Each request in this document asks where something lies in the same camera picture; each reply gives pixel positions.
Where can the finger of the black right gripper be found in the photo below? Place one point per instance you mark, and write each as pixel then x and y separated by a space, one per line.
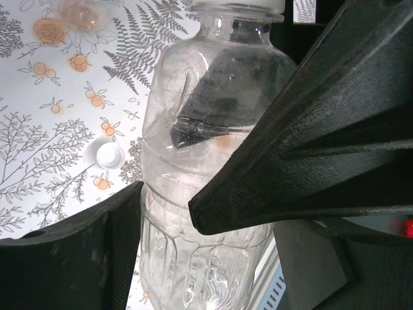
pixel 322 145
pixel 232 90

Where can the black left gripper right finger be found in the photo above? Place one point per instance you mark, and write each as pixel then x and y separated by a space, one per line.
pixel 355 277

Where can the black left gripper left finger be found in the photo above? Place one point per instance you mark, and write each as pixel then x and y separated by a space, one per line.
pixel 64 268

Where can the clear unlabelled plastic bottle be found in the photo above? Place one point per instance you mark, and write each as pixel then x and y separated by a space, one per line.
pixel 180 200

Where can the clear bottle blue label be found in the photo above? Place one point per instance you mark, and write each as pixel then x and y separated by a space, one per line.
pixel 84 16

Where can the white plastic bottle cap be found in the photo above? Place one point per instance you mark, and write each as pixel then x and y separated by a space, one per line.
pixel 109 156

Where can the red round object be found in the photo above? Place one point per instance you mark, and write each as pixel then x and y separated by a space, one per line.
pixel 408 227

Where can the floral patterned tablecloth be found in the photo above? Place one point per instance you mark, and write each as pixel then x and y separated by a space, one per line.
pixel 48 129

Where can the aluminium mounting rail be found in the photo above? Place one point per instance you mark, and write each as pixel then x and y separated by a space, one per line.
pixel 266 268

